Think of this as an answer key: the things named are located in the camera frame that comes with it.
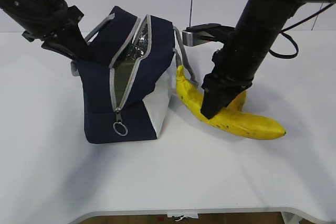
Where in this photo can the white tape scrap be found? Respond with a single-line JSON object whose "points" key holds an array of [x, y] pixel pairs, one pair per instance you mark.
{"points": [[181, 215]]}

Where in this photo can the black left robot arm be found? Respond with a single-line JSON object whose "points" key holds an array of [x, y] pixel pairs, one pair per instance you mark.
{"points": [[19, 10]]}

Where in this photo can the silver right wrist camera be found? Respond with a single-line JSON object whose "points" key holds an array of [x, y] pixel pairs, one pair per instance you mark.
{"points": [[204, 33]]}

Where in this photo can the yellow pear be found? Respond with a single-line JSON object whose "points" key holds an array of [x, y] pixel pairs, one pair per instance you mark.
{"points": [[238, 103]]}

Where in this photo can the green lidded lunch box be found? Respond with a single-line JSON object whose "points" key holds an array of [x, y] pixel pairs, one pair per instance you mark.
{"points": [[123, 69]]}

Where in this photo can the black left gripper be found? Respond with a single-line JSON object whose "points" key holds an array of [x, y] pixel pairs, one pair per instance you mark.
{"points": [[59, 32]]}

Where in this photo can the yellow banana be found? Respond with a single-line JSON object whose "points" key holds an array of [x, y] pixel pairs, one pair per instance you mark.
{"points": [[234, 122]]}

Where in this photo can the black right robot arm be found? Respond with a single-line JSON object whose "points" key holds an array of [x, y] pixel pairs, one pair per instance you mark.
{"points": [[237, 62]]}

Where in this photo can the navy blue lunch bag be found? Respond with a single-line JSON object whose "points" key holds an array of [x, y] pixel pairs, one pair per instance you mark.
{"points": [[127, 85]]}

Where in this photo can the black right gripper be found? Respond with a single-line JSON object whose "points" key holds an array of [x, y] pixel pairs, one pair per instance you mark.
{"points": [[223, 84]]}

